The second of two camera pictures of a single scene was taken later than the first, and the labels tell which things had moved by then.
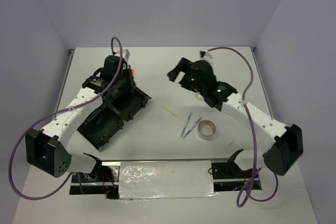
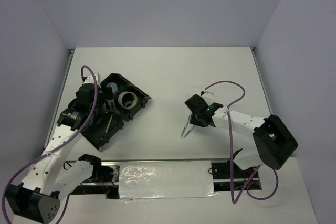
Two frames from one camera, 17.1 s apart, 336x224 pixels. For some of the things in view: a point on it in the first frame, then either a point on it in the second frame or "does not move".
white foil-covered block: (166, 179) does not move
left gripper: (130, 83) → (101, 97)
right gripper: (184, 64) → (193, 120)
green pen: (186, 125) does not move
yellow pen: (173, 113) → (108, 126)
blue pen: (192, 128) does not move
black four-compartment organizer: (118, 107) does not move
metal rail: (104, 160) does not move
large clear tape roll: (206, 129) → (120, 100)
